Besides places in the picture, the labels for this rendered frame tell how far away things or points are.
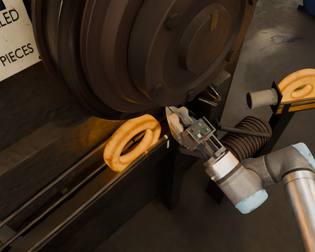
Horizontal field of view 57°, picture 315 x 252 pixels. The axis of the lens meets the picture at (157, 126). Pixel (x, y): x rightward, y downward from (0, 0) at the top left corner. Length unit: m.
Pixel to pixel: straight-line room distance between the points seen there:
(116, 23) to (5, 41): 0.21
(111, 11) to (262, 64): 1.89
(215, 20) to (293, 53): 1.96
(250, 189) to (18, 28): 0.65
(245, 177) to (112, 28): 0.55
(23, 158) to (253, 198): 0.58
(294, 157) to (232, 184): 0.20
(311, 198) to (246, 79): 1.38
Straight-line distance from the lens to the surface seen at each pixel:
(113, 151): 0.75
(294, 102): 1.11
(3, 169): 0.72
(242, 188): 0.82
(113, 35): 0.44
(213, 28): 0.51
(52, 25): 0.46
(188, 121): 0.87
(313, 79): 1.08
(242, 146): 1.12
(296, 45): 2.52
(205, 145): 0.81
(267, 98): 1.06
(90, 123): 0.75
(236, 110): 1.91
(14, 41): 0.57
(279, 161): 0.91
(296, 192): 0.85
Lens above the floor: 1.44
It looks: 54 degrees down
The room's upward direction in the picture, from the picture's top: straight up
